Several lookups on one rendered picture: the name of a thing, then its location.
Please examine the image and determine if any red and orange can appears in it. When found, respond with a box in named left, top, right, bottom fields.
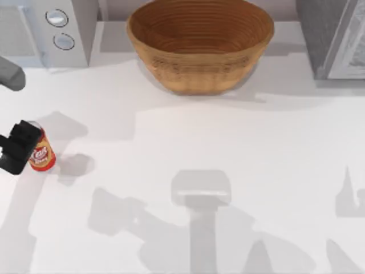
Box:
left=28, top=120, right=57, bottom=173

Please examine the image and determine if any pale grey rounded box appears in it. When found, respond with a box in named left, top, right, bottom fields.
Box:
left=0, top=55, right=27, bottom=92

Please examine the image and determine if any small round microwave knob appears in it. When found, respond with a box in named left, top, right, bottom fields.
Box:
left=52, top=32, right=76, bottom=51

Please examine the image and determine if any pale microwave oven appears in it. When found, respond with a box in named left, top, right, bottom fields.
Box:
left=0, top=0, right=99, bottom=69

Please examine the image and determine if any large round microwave knob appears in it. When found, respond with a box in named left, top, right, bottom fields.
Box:
left=45, top=9, right=70, bottom=28

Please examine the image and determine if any brown woven basket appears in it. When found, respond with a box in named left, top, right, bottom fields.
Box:
left=126, top=0, right=275, bottom=96

